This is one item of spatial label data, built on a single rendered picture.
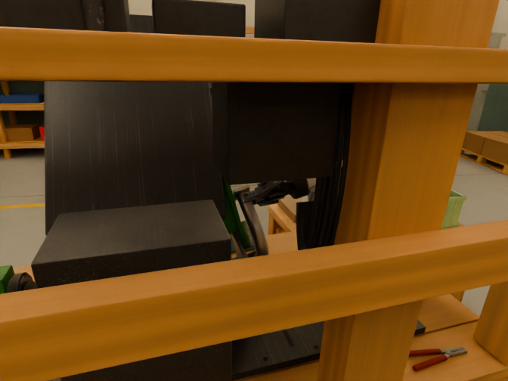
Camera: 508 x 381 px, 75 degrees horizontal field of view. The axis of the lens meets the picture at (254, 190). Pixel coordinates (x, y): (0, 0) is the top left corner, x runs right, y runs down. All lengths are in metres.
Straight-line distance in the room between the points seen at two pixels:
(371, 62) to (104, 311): 0.39
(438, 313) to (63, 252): 0.93
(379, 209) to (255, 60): 0.29
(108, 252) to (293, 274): 0.29
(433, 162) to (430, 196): 0.05
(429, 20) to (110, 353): 0.54
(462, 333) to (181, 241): 0.78
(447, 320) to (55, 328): 0.93
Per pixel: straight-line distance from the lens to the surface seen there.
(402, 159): 0.51
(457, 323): 1.10
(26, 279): 0.74
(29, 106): 6.17
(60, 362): 0.46
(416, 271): 0.54
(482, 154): 6.69
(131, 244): 0.58
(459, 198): 1.79
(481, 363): 1.01
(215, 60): 0.33
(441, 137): 0.54
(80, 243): 0.61
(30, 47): 0.34
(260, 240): 0.77
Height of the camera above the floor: 1.52
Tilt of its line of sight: 21 degrees down
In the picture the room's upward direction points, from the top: 1 degrees clockwise
